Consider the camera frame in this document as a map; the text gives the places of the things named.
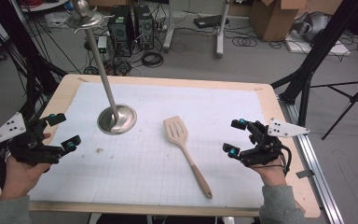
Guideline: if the flat black device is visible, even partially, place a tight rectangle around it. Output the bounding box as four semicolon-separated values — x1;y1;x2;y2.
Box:
193;14;230;30

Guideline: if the black metal frame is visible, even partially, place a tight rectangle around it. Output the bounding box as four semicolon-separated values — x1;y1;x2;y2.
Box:
269;0;358;136

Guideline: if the white grid mat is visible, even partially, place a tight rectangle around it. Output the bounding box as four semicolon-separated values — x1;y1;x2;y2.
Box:
27;81;290;209

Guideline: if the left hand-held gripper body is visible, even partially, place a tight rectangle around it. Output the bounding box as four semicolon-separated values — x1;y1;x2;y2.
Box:
0;112;65;166

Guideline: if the white flat board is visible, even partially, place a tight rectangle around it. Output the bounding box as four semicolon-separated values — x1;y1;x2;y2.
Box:
284;30;352;57

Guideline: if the small box with green light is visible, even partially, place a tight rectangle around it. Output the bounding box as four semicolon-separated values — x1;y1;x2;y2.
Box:
96;35;109;54

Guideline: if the grey rounded device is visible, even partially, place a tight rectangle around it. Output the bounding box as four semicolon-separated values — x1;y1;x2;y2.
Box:
291;11;333;43

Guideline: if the white stand leg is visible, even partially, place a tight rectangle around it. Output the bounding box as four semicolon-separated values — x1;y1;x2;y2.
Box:
215;0;231;60
162;0;177;53

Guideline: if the metal utensil stand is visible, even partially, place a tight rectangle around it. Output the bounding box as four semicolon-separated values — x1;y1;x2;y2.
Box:
64;0;138;135

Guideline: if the person's left hand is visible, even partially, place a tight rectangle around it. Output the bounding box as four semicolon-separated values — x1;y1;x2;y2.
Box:
0;132;52;202

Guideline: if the black tripod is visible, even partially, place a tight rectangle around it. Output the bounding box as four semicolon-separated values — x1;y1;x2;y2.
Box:
310;74;358;141

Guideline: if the wooden slotted spatula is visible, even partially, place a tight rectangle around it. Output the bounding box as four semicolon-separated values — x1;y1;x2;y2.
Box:
162;115;213;200

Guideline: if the black stand with cables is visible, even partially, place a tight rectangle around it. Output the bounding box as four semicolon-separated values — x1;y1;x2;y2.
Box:
0;0;69;190

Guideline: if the person's right hand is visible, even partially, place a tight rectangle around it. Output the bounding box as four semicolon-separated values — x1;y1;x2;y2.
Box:
249;133;288;188

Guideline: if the thick coiled black cable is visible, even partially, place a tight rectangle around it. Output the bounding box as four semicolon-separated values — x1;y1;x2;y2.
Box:
141;49;165;68

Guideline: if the black computer tower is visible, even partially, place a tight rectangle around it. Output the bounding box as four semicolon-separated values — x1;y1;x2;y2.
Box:
107;5;135;58
132;4;155;50

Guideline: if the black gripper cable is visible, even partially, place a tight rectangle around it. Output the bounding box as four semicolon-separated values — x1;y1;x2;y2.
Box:
276;143;294;175

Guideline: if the thin coiled black cable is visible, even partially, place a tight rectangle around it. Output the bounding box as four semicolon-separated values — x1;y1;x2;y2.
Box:
231;35;258;49

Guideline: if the cardboard box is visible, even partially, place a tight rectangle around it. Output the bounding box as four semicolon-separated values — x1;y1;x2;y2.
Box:
249;0;310;43

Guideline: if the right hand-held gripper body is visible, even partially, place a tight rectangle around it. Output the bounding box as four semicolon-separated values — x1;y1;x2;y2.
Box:
239;117;310;167

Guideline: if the grey metal clamp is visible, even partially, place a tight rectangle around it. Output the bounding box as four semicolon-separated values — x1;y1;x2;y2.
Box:
295;169;315;179

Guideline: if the aluminium rail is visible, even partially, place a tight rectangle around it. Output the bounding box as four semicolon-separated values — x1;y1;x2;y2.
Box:
278;95;345;224

